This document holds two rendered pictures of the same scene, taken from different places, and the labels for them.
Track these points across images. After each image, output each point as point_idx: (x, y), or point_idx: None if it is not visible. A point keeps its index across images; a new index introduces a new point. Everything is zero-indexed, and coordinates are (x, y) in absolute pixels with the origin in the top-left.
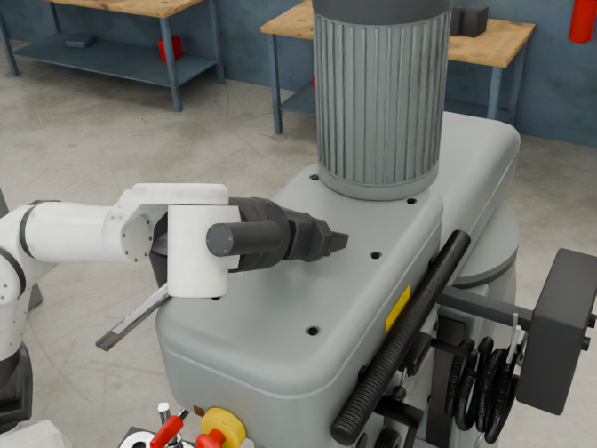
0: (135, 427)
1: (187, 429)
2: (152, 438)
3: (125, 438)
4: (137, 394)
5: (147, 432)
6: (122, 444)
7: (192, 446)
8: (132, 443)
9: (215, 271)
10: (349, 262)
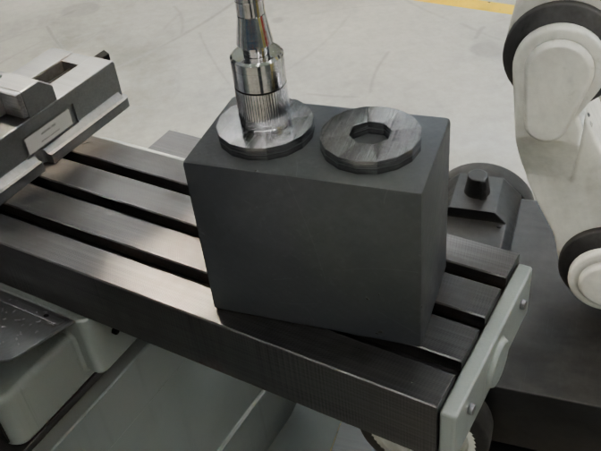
0: (407, 191)
1: None
2: (339, 149)
3: (423, 165)
4: None
5: (357, 161)
6: (419, 133)
7: (230, 158)
8: (391, 139)
9: None
10: None
